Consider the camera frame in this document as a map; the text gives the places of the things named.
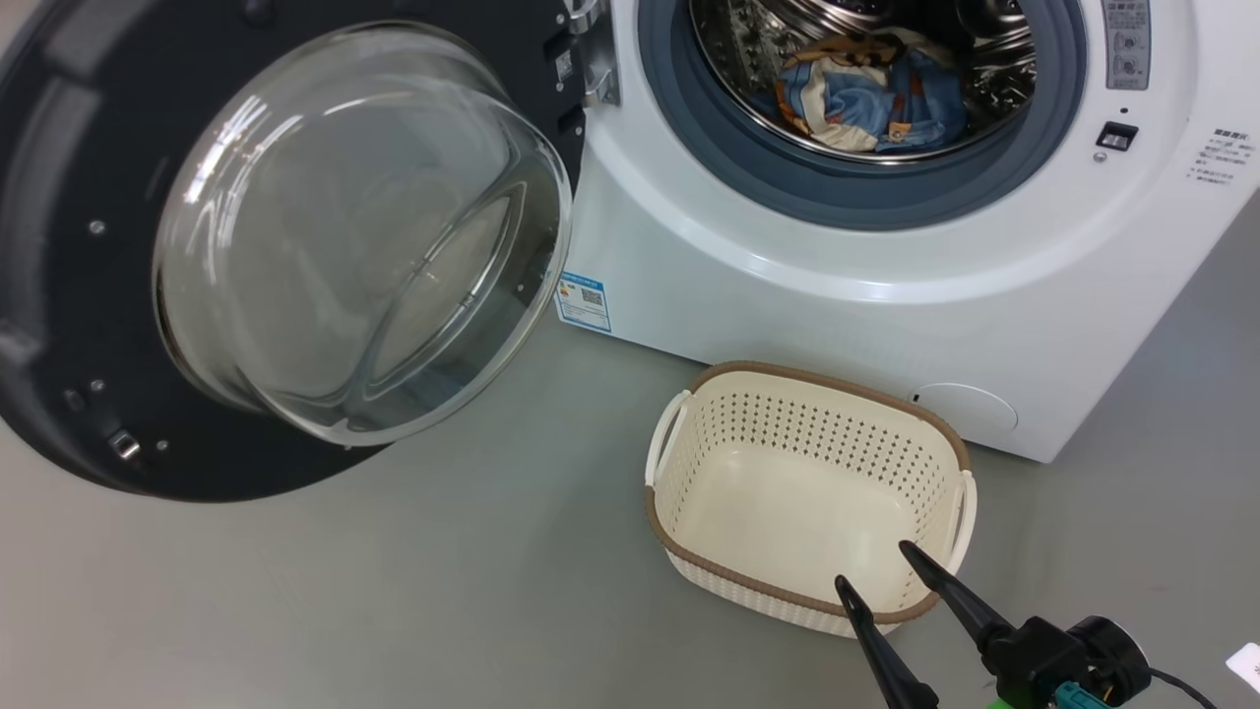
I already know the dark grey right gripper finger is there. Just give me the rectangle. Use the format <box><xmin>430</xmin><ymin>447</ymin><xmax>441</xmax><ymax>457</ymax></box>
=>
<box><xmin>899</xmin><ymin>540</ymin><xmax>1015</xmax><ymax>651</ymax></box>
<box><xmin>835</xmin><ymin>576</ymin><xmax>941</xmax><ymax>709</ymax></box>

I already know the dark round glass washer door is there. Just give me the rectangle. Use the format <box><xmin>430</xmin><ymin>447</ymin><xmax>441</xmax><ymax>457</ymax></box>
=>
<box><xmin>0</xmin><ymin>0</ymin><xmax>621</xmax><ymax>503</ymax></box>

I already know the thin black cable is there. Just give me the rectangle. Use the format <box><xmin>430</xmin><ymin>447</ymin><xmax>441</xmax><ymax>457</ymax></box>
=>
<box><xmin>1147</xmin><ymin>668</ymin><xmax>1222</xmax><ymax>709</ymax></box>

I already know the blue cartoon print garment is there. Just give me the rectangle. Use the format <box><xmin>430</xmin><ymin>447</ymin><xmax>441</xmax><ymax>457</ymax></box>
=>
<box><xmin>773</xmin><ymin>30</ymin><xmax>971</xmax><ymax>154</ymax></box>

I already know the blue energy label sticker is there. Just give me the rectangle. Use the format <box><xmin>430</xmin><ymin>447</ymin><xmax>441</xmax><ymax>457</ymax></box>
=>
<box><xmin>554</xmin><ymin>273</ymin><xmax>613</xmax><ymax>334</ymax></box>

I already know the cream coloured garment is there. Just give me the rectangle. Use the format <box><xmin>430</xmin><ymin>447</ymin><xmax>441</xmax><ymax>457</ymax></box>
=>
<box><xmin>783</xmin><ymin>34</ymin><xmax>946</xmax><ymax>154</ymax></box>

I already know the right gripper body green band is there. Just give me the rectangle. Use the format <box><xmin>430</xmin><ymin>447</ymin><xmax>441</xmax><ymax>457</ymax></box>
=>
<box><xmin>984</xmin><ymin>615</ymin><xmax>1089</xmax><ymax>709</ymax></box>

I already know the white front-load washing machine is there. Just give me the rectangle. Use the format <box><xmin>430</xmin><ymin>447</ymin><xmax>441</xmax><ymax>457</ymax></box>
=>
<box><xmin>556</xmin><ymin>0</ymin><xmax>1260</xmax><ymax>464</ymax></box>

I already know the cream perforated laundry basket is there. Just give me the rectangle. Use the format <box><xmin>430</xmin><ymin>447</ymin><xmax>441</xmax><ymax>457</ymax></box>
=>
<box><xmin>645</xmin><ymin>360</ymin><xmax>978</xmax><ymax>639</ymax></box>

